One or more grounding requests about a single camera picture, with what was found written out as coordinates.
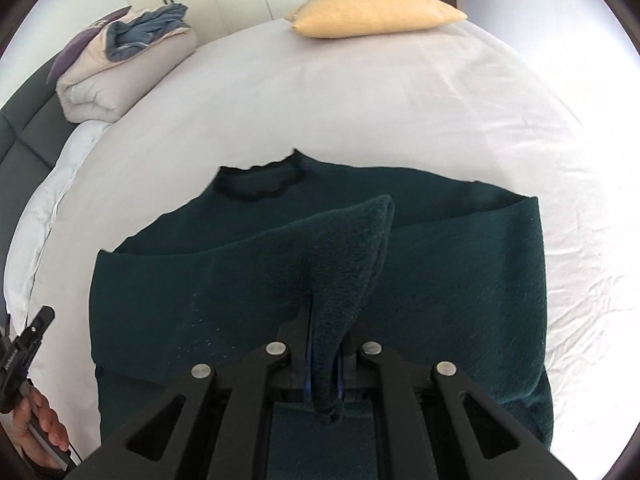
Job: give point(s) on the yellow pillow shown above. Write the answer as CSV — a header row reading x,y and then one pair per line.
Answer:
x,y
375,12

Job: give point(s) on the white pillow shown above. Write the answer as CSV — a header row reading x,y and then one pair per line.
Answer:
x,y
40,220

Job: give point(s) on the blue-grey cloth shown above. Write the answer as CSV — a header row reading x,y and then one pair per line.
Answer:
x,y
145,32

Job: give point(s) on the folded beige duvet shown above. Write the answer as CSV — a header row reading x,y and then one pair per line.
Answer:
x,y
115,85

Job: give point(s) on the bed with white sheet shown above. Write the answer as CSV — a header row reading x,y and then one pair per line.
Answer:
x,y
350,110

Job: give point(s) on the dark green sweater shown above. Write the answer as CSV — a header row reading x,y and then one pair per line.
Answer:
x,y
450,285

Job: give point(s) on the dark grey padded headboard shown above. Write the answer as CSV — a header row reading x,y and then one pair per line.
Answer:
x,y
25,140

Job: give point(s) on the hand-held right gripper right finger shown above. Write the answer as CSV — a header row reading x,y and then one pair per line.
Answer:
x,y
358,372

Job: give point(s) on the person's left hand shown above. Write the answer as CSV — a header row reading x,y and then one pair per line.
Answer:
x,y
45,417

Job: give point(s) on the purple pillow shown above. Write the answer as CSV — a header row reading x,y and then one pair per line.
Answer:
x,y
75,50

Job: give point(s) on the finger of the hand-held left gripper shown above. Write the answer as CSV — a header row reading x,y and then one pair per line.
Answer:
x,y
39,324

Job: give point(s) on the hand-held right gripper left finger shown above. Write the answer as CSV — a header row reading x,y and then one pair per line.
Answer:
x,y
291,360

